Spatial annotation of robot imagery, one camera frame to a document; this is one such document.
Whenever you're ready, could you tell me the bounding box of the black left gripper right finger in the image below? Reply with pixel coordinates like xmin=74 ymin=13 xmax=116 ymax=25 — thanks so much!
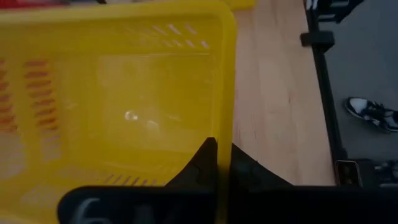
xmin=228 ymin=142 xmax=398 ymax=224

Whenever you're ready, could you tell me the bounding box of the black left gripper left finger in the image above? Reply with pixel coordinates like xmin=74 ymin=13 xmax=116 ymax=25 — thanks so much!
xmin=57 ymin=137 xmax=218 ymax=224

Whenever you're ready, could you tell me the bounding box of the person's shoe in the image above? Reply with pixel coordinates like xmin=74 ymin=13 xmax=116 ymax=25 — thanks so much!
xmin=344 ymin=96 xmax=398 ymax=134

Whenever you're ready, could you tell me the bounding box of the black table rig frame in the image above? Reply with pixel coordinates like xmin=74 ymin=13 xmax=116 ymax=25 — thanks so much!
xmin=300 ymin=0 xmax=398 ymax=189

